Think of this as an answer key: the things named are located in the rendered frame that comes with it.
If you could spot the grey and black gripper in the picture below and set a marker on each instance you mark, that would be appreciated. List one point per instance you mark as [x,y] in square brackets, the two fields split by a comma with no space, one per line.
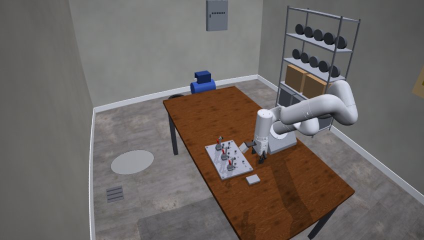
[261,149]

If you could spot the black toggle clamp with red handle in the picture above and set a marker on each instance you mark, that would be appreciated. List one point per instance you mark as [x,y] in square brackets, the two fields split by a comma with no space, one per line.
[230,166]

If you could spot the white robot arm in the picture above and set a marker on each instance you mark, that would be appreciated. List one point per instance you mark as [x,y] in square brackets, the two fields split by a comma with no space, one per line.
[338,103]

